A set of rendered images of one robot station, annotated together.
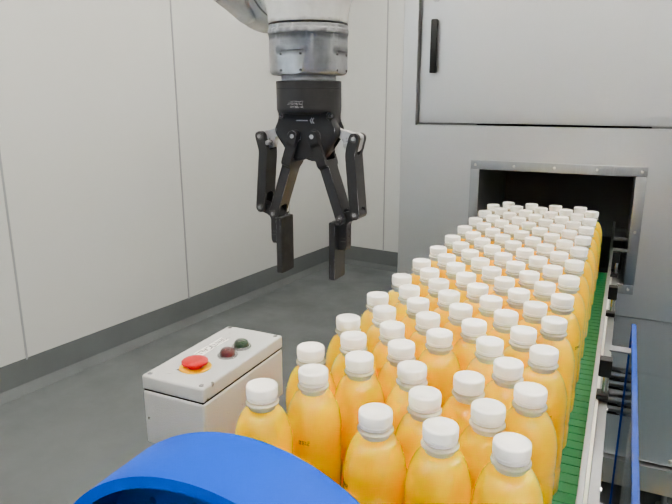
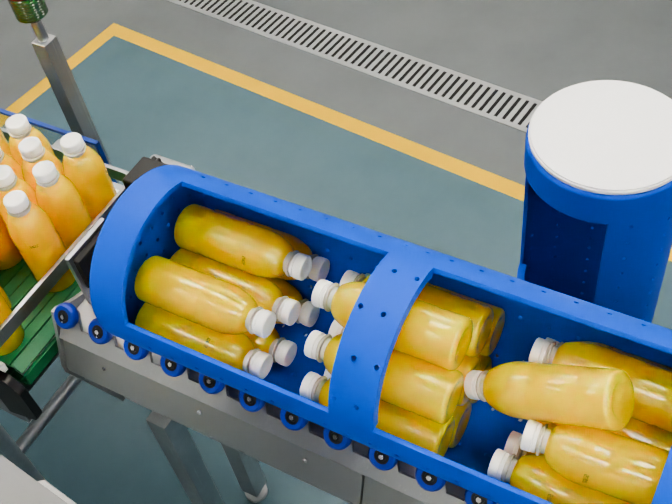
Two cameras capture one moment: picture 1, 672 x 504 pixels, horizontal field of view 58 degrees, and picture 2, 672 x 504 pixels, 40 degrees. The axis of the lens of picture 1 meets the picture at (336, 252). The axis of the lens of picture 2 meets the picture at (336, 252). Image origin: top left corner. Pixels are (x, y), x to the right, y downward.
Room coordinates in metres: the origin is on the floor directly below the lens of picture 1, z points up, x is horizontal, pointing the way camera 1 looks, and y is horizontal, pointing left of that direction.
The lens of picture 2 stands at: (-0.10, 0.95, 2.16)
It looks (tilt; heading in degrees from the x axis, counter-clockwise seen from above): 50 degrees down; 281
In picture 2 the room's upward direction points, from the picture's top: 10 degrees counter-clockwise
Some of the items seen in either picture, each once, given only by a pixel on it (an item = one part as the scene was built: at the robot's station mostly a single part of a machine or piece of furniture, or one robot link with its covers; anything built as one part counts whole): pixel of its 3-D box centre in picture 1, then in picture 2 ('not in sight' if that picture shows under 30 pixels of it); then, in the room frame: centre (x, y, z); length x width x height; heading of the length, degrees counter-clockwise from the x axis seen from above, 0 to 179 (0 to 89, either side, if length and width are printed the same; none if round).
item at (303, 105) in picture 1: (309, 120); not in sight; (0.73, 0.03, 1.43); 0.08 x 0.07 x 0.09; 65
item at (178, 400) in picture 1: (218, 384); not in sight; (0.81, 0.17, 1.05); 0.20 x 0.10 x 0.10; 155
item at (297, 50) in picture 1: (308, 54); not in sight; (0.73, 0.03, 1.50); 0.09 x 0.09 x 0.06
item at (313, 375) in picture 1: (313, 375); not in sight; (0.73, 0.03, 1.11); 0.04 x 0.04 x 0.02
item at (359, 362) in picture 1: (359, 361); not in sight; (0.77, -0.03, 1.11); 0.04 x 0.04 x 0.02
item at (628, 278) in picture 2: not in sight; (585, 289); (-0.37, -0.23, 0.59); 0.28 x 0.28 x 0.88
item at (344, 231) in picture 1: (351, 229); not in sight; (0.70, -0.02, 1.31); 0.03 x 0.01 x 0.05; 65
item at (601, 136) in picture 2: not in sight; (610, 134); (-0.37, -0.23, 1.03); 0.28 x 0.28 x 0.01
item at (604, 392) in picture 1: (604, 377); not in sight; (1.06, -0.51, 0.94); 0.03 x 0.02 x 0.08; 155
